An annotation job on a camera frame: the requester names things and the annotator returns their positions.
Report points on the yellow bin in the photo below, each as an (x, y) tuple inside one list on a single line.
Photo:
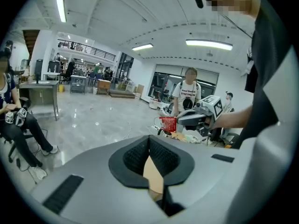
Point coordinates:
[(61, 88)]

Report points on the round ceiling fixture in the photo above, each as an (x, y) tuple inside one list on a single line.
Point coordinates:
[(209, 54)]

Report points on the brown cardboard box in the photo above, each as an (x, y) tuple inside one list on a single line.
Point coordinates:
[(140, 88)]

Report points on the person's black shirt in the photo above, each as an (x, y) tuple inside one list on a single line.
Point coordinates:
[(268, 55)]

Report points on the long ceiling light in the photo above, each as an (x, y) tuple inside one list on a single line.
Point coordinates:
[(209, 44), (142, 47), (61, 9)]

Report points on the white power strip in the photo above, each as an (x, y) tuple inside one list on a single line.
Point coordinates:
[(156, 126)]

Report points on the wooden floor platform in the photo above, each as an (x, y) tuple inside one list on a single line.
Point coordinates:
[(121, 94)]

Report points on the red snack bag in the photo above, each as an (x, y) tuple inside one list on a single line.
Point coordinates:
[(169, 123)]

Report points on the wooden cabinet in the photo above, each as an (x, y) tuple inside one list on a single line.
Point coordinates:
[(104, 85)]

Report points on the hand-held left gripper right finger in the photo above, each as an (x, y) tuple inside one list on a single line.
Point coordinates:
[(210, 183)]

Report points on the dark glass window wall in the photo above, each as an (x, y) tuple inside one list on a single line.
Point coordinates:
[(163, 85)]

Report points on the black office chair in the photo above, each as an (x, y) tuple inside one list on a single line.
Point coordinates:
[(24, 101)]

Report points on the black balcony railing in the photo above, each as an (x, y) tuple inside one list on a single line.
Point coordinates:
[(98, 51)]

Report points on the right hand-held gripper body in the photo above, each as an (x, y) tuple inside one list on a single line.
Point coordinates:
[(212, 106)]

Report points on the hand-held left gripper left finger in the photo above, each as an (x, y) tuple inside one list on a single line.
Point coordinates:
[(93, 183)]

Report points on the grey desk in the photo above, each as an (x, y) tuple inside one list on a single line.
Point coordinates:
[(38, 85)]

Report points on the brown staircase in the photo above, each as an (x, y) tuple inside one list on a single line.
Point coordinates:
[(31, 39)]

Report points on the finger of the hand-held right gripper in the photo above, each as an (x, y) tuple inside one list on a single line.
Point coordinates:
[(191, 119), (191, 112)]

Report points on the person's right forearm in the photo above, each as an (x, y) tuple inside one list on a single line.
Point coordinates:
[(233, 118)]

